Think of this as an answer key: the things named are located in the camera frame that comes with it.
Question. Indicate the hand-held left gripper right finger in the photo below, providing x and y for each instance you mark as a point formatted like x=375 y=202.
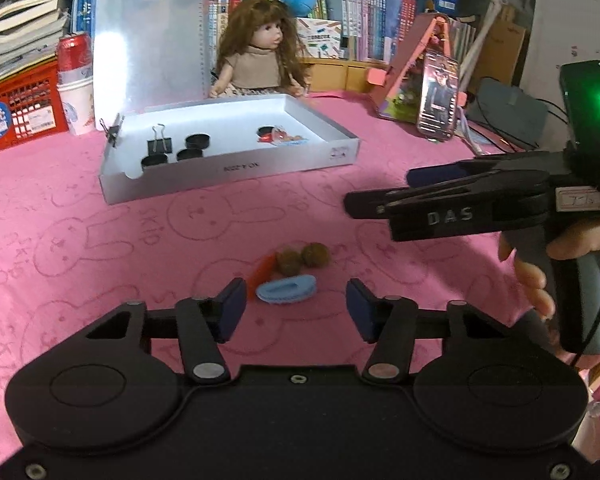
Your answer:
x=360 y=310

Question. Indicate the black round cap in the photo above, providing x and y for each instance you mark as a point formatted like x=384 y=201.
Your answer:
x=189 y=155
x=154 y=162
x=265 y=131
x=197 y=142

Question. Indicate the wooden bookshelf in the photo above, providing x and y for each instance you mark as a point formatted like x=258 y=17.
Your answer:
x=340 y=75

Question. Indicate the blue plush toy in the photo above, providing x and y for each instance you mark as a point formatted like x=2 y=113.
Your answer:
x=302 y=0

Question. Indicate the brown-haired doll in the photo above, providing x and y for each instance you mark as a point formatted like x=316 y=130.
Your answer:
x=257 y=60

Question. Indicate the red plastic crate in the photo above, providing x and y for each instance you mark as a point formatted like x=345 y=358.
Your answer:
x=20 y=105

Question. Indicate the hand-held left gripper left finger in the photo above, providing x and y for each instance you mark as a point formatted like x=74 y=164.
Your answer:
x=232 y=310

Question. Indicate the brown cardboard box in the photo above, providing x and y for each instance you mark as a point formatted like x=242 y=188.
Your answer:
x=507 y=45

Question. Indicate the white box with coloured shapes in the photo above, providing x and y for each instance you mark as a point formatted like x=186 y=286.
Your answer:
x=320 y=37

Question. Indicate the blue hair clip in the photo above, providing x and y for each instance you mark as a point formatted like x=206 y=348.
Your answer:
x=285 y=291

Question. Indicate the stack of books and magazines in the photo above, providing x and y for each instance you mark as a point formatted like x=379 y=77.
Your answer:
x=20 y=30

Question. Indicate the brown fuzzy ball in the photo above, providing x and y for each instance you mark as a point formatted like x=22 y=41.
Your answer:
x=315 y=255
x=289 y=261

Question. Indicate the dark grey bag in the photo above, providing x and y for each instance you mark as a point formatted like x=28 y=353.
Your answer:
x=515 y=110

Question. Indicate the white folding frame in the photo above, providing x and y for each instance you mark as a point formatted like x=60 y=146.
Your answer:
x=482 y=30

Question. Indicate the black binder clip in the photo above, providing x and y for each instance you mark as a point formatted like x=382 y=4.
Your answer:
x=160 y=142
x=112 y=131

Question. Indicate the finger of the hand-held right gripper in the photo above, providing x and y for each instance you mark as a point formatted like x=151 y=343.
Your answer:
x=430 y=172
x=430 y=195

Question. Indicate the white paper cup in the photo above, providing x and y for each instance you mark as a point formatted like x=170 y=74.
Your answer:
x=77 y=107

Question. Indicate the row of thin blue books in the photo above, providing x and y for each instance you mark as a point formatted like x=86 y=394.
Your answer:
x=84 y=5

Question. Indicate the orange plastic piece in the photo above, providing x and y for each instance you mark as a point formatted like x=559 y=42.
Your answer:
x=261 y=271

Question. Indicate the small brown toy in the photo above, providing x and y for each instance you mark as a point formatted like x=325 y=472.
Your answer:
x=297 y=138

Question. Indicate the pink wooden house model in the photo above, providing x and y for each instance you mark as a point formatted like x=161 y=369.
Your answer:
x=400 y=80

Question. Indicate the person's right hand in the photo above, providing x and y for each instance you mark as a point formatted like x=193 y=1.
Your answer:
x=530 y=280

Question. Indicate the small red toy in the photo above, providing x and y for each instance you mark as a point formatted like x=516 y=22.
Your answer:
x=272 y=139

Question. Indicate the red drink can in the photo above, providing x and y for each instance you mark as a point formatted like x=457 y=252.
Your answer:
x=74 y=55

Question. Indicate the row of shelved books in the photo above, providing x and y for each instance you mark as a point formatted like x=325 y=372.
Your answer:
x=375 y=20

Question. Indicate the pink rabbit print blanket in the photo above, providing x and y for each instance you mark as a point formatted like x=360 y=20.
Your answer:
x=180 y=230

